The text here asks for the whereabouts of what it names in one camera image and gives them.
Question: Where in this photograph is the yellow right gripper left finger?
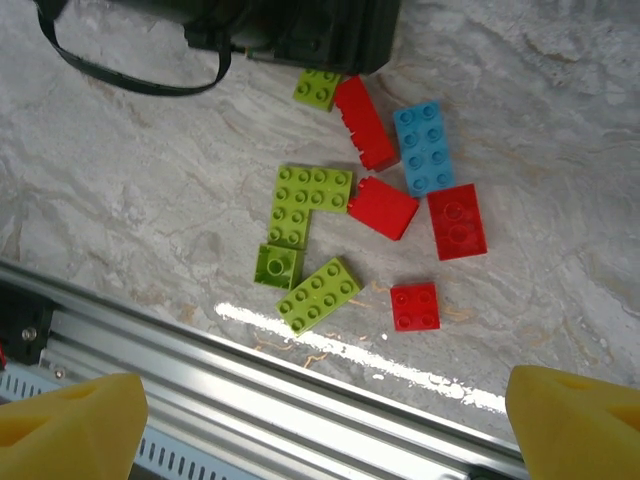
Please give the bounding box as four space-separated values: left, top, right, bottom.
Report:
0 371 149 480

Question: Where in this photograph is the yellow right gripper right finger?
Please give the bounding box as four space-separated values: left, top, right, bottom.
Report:
504 364 640 480

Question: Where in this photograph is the green two-by-two lego brick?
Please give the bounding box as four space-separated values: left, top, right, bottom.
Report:
253 243 306 291
308 167 355 215
292 68 345 114

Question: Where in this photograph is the red two-by-four lego brick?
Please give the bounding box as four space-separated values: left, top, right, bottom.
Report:
332 74 401 174

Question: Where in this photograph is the blue two-by-four lego brick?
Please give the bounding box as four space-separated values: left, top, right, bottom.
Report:
392 99 457 199

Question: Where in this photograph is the green two-by-four lego brick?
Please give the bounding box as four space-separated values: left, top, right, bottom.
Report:
267 164 315 250
274 256 365 337

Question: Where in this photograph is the red two-by-two lego brick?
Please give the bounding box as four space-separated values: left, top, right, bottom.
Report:
389 282 442 333

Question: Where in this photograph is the slotted cable duct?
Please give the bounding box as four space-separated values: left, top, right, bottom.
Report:
0 369 221 480

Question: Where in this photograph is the long aluminium frame rail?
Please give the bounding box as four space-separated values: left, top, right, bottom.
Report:
0 258 534 480

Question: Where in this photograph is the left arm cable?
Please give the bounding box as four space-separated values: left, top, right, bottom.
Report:
33 0 234 99

